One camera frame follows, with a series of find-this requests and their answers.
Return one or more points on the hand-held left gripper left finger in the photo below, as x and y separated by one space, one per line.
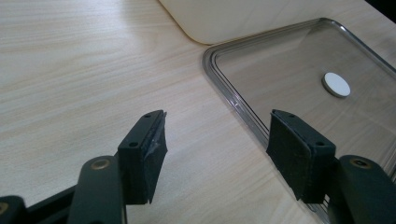
141 158

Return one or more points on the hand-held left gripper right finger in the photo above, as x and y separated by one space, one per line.
299 155

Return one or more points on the white round disc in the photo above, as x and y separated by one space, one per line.
336 84

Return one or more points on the cream rounded board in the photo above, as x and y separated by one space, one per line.
249 17

